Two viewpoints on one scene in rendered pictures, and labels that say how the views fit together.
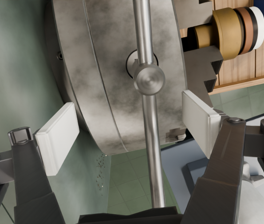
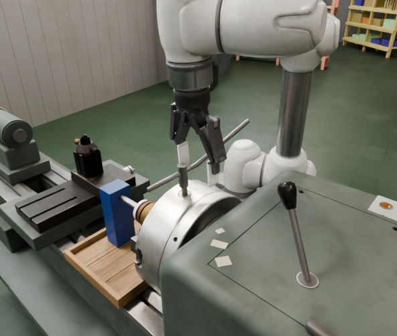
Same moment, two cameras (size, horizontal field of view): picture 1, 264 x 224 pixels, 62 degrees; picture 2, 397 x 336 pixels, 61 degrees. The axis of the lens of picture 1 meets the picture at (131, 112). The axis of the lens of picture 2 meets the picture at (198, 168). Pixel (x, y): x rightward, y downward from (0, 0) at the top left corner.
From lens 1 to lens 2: 0.69 m
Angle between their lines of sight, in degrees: 47
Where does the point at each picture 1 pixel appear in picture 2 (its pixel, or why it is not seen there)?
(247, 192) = (228, 177)
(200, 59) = not seen: hidden behind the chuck
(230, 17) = (145, 213)
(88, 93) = (208, 200)
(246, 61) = not seen: hidden behind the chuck
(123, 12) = (171, 209)
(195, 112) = (181, 155)
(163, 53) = (175, 191)
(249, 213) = (235, 165)
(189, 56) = not seen: hidden behind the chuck
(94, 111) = (214, 197)
